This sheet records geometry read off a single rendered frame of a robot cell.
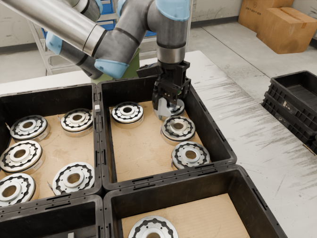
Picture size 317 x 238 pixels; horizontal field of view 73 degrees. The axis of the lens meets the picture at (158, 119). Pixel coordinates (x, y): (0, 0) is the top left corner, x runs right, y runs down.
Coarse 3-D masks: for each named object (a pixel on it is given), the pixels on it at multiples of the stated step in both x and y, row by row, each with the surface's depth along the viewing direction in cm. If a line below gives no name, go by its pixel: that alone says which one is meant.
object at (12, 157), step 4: (20, 148) 58; (24, 148) 58; (28, 148) 58; (12, 152) 57; (16, 152) 57; (28, 152) 57; (12, 156) 56; (24, 156) 56; (12, 160) 55; (16, 160) 55; (20, 160) 55
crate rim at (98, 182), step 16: (0, 96) 64; (96, 96) 64; (96, 112) 59; (96, 128) 55; (96, 144) 51; (96, 160) 49; (96, 176) 44; (80, 192) 42; (96, 192) 42; (0, 208) 39; (16, 208) 39
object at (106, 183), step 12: (204, 108) 60; (216, 132) 54; (228, 144) 51; (108, 168) 46; (192, 168) 46; (204, 168) 46; (108, 180) 44; (132, 180) 44; (144, 180) 44; (156, 180) 44
